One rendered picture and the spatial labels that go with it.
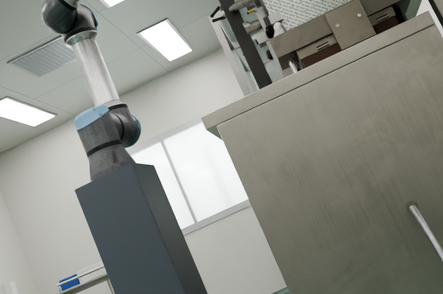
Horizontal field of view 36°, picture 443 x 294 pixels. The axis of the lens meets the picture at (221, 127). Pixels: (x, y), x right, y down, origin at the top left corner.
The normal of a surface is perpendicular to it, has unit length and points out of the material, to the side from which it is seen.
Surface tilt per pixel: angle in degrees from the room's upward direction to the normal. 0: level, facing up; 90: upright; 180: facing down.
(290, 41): 90
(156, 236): 90
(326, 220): 90
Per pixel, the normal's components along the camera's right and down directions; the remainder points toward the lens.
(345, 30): -0.17, -0.13
